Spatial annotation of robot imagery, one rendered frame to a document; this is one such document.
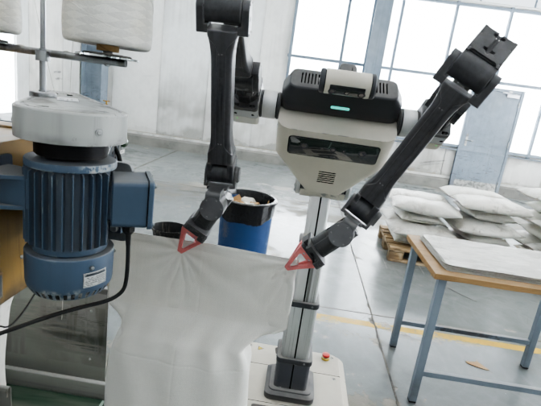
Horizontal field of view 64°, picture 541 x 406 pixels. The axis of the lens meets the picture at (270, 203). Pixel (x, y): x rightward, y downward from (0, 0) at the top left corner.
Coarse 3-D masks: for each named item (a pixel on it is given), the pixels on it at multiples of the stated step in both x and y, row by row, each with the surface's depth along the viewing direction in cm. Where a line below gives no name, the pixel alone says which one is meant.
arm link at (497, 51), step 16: (480, 32) 85; (496, 32) 86; (480, 48) 84; (496, 48) 84; (512, 48) 85; (464, 64) 83; (480, 64) 83; (496, 64) 83; (464, 80) 85; (480, 80) 83; (432, 96) 120; (464, 112) 116
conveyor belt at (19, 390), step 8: (8, 384) 151; (16, 392) 148; (24, 392) 149; (32, 392) 149; (40, 392) 150; (48, 392) 150; (56, 392) 151; (16, 400) 145; (24, 400) 145; (32, 400) 146; (40, 400) 146; (48, 400) 147; (56, 400) 147; (64, 400) 148; (72, 400) 148; (80, 400) 149; (88, 400) 149; (96, 400) 150
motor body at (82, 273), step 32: (32, 160) 69; (64, 160) 72; (96, 160) 75; (32, 192) 71; (64, 192) 71; (96, 192) 74; (32, 224) 73; (64, 224) 72; (96, 224) 75; (32, 256) 73; (64, 256) 74; (96, 256) 76; (32, 288) 75; (64, 288) 74; (96, 288) 78
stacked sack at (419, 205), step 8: (392, 200) 442; (400, 200) 433; (408, 200) 430; (416, 200) 431; (424, 200) 437; (400, 208) 424; (408, 208) 421; (416, 208) 420; (424, 208) 418; (432, 208) 418; (440, 208) 418; (448, 208) 422; (440, 216) 417; (448, 216) 415; (456, 216) 414
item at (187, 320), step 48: (144, 240) 114; (144, 288) 118; (192, 288) 117; (240, 288) 114; (288, 288) 113; (144, 336) 115; (192, 336) 115; (240, 336) 116; (144, 384) 116; (192, 384) 114; (240, 384) 115
